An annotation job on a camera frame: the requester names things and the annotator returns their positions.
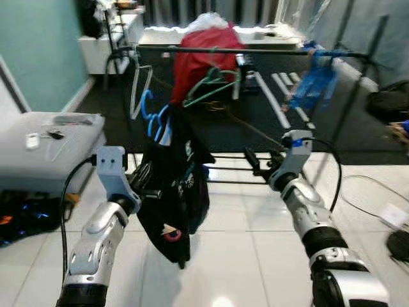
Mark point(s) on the white open shelf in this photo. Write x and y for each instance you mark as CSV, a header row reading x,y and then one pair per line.
x,y
121,38

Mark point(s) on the dark striped curtain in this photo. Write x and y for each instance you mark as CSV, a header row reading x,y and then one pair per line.
x,y
255,9

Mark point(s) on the white low bench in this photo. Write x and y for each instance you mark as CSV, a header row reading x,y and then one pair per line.
x,y
268,38

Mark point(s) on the green plastic hanger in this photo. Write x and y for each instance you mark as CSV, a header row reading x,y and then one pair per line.
x,y
198,97

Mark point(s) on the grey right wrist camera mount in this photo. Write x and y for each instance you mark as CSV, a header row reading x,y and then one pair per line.
x,y
295,153

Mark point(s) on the dark grey carpet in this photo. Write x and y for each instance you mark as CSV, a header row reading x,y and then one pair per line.
x,y
255,121

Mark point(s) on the red jacket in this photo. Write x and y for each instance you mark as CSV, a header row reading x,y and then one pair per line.
x,y
204,64

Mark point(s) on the black bag with orange marks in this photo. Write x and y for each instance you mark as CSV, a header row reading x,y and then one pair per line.
x,y
25,220

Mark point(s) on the black key bunch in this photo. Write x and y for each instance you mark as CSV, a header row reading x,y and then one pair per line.
x,y
54,134

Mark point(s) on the white crumpled cloth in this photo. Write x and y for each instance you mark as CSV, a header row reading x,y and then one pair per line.
x,y
206,22

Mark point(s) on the blue plastic hanger bundle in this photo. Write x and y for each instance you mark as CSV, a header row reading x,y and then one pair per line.
x,y
313,83

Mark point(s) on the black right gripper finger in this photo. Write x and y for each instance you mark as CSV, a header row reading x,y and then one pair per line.
x,y
254,162

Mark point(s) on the small white device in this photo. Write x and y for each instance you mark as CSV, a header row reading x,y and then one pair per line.
x,y
32,141

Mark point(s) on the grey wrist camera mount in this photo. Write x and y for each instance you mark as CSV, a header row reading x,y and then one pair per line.
x,y
295,153
114,169

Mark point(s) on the dark navy printed garment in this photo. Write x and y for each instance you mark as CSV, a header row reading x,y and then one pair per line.
x,y
172,192

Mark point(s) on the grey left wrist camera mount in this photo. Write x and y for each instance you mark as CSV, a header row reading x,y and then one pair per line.
x,y
114,169

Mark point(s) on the white plastic hanger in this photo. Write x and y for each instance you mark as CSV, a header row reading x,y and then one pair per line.
x,y
131,105

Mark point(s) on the black metal clothes rack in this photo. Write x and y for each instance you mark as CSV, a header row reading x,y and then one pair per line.
x,y
268,51

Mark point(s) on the grey upholstered ottoman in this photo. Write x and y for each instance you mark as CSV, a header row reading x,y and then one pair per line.
x,y
51,153

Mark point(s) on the clear plastic packet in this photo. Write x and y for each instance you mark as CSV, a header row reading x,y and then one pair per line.
x,y
73,119

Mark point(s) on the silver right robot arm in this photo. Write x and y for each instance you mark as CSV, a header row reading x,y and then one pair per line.
x,y
313,224

